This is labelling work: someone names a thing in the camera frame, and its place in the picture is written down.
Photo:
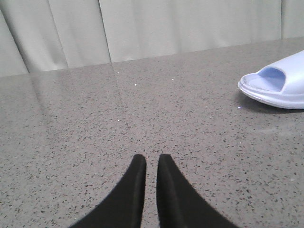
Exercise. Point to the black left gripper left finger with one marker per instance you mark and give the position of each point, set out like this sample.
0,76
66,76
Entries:
123,206

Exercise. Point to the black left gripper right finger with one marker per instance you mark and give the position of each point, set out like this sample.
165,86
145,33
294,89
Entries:
179,205

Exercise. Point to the light blue slipper with scuffed toe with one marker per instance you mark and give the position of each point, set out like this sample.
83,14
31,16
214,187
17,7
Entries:
280,84

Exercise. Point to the pale green curtain backdrop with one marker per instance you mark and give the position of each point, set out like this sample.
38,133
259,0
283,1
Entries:
44,35

